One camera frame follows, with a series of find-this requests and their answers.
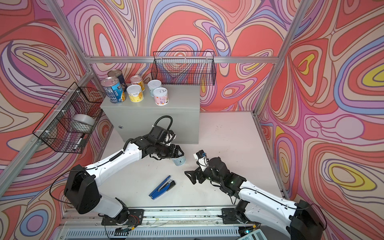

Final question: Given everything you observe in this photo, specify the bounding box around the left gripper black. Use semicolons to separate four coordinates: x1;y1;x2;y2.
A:
154;143;186;159

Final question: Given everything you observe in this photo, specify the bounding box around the white lid can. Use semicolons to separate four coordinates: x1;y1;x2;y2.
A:
172;156;187;167
147;80;162;97
127;85;144;103

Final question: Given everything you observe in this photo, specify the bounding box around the white lid can back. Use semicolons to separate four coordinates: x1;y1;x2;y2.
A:
127;85;144;103

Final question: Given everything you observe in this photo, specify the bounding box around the white lid can front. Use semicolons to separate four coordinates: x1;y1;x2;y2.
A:
147;80;162;97

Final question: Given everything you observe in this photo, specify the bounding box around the small gold can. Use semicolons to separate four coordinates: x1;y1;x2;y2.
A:
130;75;145;92

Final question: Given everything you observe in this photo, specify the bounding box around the light blue labelled can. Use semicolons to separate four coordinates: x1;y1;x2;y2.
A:
101;77;126;104

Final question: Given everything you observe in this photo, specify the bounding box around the dark blue labelled can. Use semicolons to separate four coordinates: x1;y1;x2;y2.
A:
108;70;127;91

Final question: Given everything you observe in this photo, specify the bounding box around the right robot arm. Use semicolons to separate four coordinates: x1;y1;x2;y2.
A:
185;155;326;240

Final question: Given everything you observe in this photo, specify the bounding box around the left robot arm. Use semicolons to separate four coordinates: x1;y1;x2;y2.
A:
64;116;184;225

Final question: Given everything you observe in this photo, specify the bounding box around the blue black stapler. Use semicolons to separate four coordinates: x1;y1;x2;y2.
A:
149;176;176;200

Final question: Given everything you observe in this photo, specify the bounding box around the grey metal cabinet box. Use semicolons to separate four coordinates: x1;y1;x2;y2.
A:
101;85;200;144

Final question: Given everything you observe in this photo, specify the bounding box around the white device corner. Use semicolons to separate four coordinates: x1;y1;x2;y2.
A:
238;229;267;240

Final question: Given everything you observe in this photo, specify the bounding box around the white tape roll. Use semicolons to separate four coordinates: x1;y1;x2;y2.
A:
71;114;95;134

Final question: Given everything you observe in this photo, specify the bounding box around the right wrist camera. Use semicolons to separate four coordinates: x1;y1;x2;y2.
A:
194;150;209;172

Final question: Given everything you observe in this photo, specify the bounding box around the aluminium front rail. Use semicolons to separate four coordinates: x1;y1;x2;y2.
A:
53;206;261;240

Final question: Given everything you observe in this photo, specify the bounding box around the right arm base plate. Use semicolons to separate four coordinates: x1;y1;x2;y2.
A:
218;208;250;224

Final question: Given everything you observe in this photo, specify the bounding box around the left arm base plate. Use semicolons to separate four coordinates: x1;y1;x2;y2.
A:
102;209;145;227

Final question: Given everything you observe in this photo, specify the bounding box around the black wire basket back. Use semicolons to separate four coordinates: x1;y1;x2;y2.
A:
151;50;217;86

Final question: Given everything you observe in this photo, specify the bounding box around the black wire basket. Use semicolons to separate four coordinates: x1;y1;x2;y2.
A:
151;50;217;86
33;83;106;154

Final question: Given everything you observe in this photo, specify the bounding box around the black wire basket left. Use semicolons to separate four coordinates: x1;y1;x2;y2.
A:
33;83;106;154

